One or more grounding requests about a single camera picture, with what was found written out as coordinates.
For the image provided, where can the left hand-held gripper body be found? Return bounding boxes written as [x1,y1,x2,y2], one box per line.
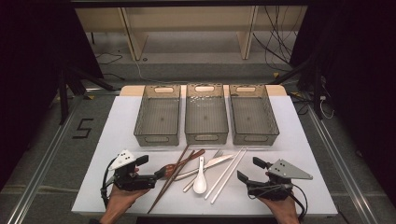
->
[107,149,158,191]

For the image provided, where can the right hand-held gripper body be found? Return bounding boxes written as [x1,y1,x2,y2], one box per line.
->
[247,158,314,202]

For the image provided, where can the brown wooden spoon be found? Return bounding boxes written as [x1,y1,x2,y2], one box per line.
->
[162,148,206,179]

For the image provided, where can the brown wooden chopstick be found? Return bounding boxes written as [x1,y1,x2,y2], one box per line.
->
[154,144,191,203]
[147,149,196,215]

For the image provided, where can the metal knife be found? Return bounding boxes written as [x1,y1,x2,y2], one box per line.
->
[174,153,235,182]

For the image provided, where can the metal fork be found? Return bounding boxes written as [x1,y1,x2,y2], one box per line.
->
[182,148,225,193]

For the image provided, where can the grey translucent plastic bin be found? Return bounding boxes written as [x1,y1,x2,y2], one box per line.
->
[134,84,182,147]
[228,83,280,147]
[184,82,230,146]

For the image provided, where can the white ceramic spoon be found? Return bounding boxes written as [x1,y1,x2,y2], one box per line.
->
[192,156,208,195]

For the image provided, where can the person's left hand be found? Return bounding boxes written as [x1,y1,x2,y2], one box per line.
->
[104,186,151,217]

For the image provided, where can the person's right hand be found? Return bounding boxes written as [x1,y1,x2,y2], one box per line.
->
[259,192,302,224]

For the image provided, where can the black metal stand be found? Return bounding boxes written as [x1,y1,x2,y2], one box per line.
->
[57,66,116,125]
[269,59,325,120]

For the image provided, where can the black curtain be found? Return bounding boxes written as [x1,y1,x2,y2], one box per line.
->
[0,0,104,190]
[290,0,396,206]

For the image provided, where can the beige wooden desk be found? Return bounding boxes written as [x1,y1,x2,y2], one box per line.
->
[74,6,309,62]

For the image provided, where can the left hand-held gripper cable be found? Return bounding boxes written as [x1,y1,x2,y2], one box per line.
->
[100,157,118,208]

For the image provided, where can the hand-held gripper cable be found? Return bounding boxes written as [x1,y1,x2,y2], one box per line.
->
[100,157,118,208]
[288,183,309,222]

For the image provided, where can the right hand-held gripper cable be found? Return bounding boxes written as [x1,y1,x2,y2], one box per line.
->
[288,183,309,222]

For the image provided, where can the metal floor rail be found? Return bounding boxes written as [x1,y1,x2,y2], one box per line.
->
[306,105,379,224]
[6,102,82,224]

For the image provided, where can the white floor cable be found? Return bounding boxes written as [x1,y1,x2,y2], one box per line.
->
[134,59,188,86]

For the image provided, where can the black floor cable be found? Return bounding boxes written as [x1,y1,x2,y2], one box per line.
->
[94,51,125,82]

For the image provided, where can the bundle of black cables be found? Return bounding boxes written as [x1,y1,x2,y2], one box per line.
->
[251,6,300,73]

